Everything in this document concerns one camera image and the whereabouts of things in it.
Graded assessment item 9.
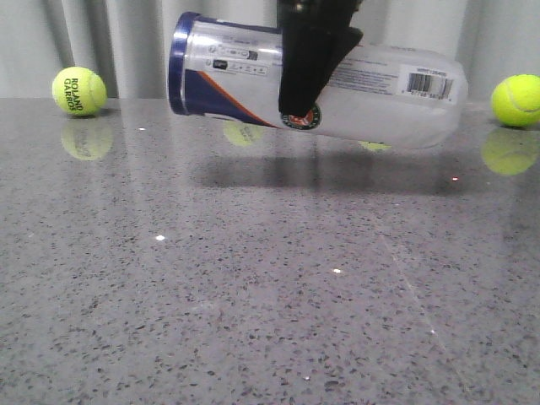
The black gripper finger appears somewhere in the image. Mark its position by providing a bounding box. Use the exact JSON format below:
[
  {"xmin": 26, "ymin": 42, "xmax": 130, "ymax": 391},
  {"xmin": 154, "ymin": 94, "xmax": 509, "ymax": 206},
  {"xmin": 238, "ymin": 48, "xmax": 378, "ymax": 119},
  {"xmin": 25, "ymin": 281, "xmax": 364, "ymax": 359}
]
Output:
[{"xmin": 277, "ymin": 0, "xmax": 363, "ymax": 115}]

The grey pleated curtain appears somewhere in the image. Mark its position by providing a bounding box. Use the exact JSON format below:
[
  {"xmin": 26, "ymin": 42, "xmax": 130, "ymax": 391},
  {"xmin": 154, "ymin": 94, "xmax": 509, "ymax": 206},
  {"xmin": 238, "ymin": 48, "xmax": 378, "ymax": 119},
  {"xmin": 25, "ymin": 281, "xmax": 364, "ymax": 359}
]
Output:
[{"xmin": 1, "ymin": 1, "xmax": 539, "ymax": 100}]

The white blue tennis ball can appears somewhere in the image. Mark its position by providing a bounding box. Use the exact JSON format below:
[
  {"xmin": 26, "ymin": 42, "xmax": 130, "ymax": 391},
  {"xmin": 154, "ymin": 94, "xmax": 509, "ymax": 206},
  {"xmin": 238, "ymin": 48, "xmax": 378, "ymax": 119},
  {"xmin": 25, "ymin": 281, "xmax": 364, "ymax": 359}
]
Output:
[{"xmin": 168, "ymin": 12, "xmax": 468, "ymax": 149}]

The plain yellow tennis ball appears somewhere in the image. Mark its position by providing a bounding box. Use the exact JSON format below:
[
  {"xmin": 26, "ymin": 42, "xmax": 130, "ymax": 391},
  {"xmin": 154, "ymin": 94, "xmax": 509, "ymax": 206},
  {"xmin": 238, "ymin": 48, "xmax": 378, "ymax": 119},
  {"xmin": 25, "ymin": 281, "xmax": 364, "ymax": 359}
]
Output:
[{"xmin": 491, "ymin": 74, "xmax": 539, "ymax": 127}]

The Roland Garros tennis ball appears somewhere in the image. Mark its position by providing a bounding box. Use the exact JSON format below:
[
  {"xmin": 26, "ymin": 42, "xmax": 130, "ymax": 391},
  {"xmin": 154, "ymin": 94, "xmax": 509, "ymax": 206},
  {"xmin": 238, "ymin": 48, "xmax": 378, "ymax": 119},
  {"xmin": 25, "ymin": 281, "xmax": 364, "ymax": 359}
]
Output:
[{"xmin": 51, "ymin": 67, "xmax": 107, "ymax": 116}]

